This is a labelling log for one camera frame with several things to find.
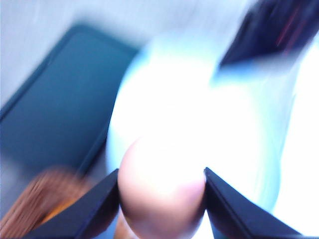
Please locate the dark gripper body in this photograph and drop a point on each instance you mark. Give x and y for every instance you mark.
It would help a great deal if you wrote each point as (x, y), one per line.
(274, 30)

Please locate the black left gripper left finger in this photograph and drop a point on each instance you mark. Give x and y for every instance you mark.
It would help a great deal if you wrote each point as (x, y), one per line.
(90, 216)

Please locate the brown egg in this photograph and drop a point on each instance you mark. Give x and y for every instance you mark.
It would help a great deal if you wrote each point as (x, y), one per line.
(162, 187)

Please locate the blue plate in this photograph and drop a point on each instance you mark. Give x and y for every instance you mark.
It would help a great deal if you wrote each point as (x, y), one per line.
(235, 119)

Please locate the brown wicker basket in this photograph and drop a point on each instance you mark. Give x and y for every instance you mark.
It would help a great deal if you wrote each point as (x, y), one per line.
(41, 200)

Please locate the black tray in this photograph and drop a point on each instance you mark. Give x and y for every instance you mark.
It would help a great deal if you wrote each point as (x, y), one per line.
(56, 119)

